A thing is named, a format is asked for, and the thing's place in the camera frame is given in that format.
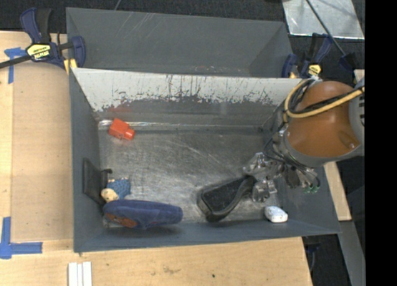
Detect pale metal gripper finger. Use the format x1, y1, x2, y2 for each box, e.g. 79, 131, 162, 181
243, 152, 268, 181
251, 181, 278, 204

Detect small white plastic device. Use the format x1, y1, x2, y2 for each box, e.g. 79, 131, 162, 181
264, 205, 289, 224

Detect grey metal bin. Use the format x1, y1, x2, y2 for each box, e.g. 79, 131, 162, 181
65, 6, 342, 253

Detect dark blue slipper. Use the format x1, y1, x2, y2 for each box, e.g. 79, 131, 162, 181
102, 199, 184, 230

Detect blue knitted toy figure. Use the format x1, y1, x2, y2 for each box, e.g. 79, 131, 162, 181
100, 176, 132, 203

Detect red plastic block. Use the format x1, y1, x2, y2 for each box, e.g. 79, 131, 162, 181
107, 117, 136, 141

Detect black flat case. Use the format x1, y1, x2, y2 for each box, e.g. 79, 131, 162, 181
82, 158, 113, 206

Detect pale wood board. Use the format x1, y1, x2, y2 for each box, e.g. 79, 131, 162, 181
10, 60, 76, 244

